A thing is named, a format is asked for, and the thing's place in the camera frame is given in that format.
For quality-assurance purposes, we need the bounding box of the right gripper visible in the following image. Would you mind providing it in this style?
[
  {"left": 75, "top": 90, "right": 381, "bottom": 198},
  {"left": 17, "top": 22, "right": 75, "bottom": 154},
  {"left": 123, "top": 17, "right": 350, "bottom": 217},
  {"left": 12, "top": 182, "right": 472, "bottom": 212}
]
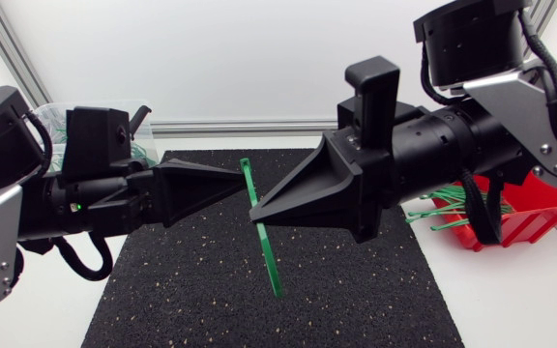
[{"left": 249, "top": 95, "right": 427, "bottom": 245}]

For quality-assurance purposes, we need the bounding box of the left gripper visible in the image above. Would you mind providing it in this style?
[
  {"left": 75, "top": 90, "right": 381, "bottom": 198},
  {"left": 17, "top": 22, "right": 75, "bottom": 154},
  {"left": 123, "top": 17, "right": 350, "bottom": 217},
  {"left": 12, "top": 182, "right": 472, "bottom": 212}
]
[{"left": 48, "top": 158, "right": 247, "bottom": 239}]

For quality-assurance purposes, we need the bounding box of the green cable tie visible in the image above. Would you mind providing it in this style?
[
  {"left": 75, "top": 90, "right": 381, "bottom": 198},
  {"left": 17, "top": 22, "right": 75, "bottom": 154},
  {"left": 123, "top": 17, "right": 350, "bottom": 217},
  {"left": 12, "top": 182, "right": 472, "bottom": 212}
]
[{"left": 239, "top": 157, "right": 284, "bottom": 299}]

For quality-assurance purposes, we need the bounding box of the clear plastic bin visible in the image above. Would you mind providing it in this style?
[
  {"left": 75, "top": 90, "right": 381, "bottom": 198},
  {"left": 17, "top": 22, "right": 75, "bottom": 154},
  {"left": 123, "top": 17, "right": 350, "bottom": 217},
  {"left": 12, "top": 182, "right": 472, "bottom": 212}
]
[{"left": 30, "top": 100, "right": 161, "bottom": 174}]

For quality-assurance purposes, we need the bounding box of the red plastic box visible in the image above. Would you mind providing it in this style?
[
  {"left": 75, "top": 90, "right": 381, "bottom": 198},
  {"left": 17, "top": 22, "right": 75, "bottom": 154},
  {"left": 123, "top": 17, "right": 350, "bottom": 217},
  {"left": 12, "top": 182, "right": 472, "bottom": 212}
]
[{"left": 430, "top": 171, "right": 557, "bottom": 253}]

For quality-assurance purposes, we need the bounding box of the black speckled mat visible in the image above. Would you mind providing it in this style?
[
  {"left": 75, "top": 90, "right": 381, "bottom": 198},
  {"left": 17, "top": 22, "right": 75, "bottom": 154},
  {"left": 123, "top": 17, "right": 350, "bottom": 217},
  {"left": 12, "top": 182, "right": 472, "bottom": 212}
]
[{"left": 80, "top": 148, "right": 466, "bottom": 348}]

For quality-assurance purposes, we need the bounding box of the pile of closed green cable ties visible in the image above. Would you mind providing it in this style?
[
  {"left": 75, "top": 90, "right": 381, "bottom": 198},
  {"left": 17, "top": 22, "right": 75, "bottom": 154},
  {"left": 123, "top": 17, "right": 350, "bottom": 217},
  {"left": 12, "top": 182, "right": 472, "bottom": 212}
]
[{"left": 45, "top": 126, "right": 159, "bottom": 169}]

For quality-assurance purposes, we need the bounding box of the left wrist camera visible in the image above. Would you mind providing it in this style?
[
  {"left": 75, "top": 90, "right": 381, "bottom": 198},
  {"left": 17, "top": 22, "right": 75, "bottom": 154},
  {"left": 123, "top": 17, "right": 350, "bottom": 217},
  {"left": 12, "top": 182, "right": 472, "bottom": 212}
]
[{"left": 59, "top": 106, "right": 132, "bottom": 184}]

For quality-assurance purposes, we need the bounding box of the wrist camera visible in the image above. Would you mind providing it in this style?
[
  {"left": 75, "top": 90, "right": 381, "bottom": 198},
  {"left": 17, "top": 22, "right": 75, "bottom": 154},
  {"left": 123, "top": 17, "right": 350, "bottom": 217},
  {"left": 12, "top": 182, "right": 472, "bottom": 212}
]
[
  {"left": 344, "top": 55, "right": 401, "bottom": 151},
  {"left": 59, "top": 106, "right": 132, "bottom": 184}
]

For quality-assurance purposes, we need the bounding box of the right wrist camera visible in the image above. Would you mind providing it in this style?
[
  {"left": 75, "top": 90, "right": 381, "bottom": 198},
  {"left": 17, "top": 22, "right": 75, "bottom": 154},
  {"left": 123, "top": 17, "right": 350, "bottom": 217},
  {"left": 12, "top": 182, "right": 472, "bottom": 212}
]
[{"left": 344, "top": 55, "right": 401, "bottom": 151}]

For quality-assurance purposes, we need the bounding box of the bundle of green cable ties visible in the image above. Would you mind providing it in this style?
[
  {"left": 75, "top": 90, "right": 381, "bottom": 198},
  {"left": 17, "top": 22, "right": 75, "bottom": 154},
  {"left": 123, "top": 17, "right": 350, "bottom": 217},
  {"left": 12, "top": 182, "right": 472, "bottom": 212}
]
[{"left": 403, "top": 185, "right": 516, "bottom": 233}]

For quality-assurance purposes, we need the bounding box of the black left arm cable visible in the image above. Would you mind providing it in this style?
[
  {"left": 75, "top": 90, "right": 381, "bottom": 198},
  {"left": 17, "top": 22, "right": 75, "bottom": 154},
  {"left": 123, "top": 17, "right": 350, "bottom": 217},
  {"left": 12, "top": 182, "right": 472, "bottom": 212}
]
[{"left": 49, "top": 230, "right": 115, "bottom": 283}]

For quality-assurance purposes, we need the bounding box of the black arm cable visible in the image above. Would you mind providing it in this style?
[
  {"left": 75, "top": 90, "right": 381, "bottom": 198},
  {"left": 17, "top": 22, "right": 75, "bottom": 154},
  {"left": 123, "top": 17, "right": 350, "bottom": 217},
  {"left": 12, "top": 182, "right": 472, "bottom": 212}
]
[
  {"left": 517, "top": 8, "right": 557, "bottom": 160},
  {"left": 49, "top": 230, "right": 115, "bottom": 283}
]

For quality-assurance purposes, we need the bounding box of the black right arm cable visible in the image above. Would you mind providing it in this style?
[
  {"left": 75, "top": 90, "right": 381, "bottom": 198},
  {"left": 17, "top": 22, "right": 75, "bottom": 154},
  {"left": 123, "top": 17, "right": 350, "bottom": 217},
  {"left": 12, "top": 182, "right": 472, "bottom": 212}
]
[{"left": 517, "top": 8, "right": 557, "bottom": 160}]

